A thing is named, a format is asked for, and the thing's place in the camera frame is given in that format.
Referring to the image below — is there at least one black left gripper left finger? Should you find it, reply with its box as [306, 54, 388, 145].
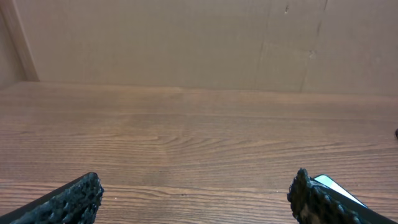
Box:
[1, 172, 104, 224]

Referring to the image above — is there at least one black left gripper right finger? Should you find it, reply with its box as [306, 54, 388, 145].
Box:
[287, 168, 397, 224]

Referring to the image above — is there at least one blue screen smartphone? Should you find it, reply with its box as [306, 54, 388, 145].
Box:
[314, 174, 367, 208]

